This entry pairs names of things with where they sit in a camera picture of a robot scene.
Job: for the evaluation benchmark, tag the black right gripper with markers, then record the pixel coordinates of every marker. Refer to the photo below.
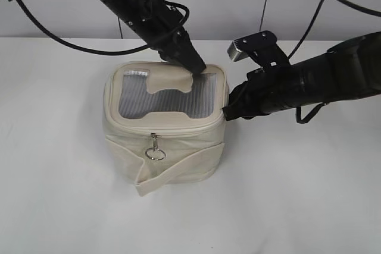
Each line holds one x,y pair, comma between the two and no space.
266,92

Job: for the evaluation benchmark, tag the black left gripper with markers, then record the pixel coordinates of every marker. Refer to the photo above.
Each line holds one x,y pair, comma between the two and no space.
160,24

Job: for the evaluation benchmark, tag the cream canvas zipper bag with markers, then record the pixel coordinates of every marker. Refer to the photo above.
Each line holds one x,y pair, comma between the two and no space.
163,124

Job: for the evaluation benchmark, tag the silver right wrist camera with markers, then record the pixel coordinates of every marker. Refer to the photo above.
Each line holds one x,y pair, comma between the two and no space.
261,47

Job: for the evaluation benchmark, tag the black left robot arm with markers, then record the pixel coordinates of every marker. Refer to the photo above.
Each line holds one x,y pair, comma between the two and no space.
59,40

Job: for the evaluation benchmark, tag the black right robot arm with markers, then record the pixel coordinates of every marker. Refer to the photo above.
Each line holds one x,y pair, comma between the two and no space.
348,71

